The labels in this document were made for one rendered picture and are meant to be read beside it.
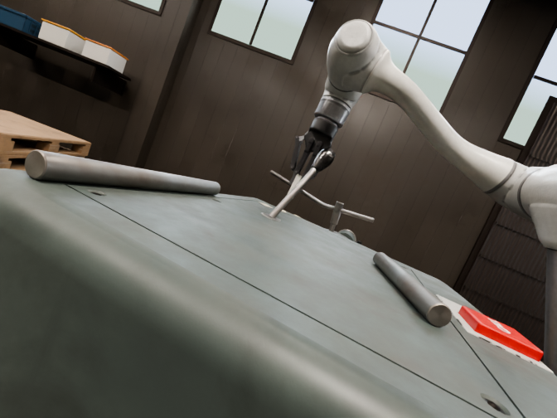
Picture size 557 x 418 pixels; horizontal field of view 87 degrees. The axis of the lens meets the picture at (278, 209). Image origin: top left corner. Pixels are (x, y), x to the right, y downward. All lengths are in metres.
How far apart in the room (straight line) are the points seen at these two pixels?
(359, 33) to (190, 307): 0.63
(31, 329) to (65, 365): 0.03
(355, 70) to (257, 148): 3.53
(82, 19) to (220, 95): 2.42
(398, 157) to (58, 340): 4.12
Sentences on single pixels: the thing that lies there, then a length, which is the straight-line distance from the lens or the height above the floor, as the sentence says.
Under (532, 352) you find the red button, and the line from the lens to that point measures 0.40.
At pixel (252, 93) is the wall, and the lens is 4.37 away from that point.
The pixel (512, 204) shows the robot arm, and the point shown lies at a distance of 0.92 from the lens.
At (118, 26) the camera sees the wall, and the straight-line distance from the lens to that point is 5.52.
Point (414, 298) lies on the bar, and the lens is 0.33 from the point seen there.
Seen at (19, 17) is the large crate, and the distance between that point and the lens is 5.58.
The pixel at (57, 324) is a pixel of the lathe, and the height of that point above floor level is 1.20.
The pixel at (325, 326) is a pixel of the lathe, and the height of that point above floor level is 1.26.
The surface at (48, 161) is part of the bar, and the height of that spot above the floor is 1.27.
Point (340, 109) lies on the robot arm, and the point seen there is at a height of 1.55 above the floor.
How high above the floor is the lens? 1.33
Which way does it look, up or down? 6 degrees down
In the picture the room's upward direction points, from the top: 22 degrees clockwise
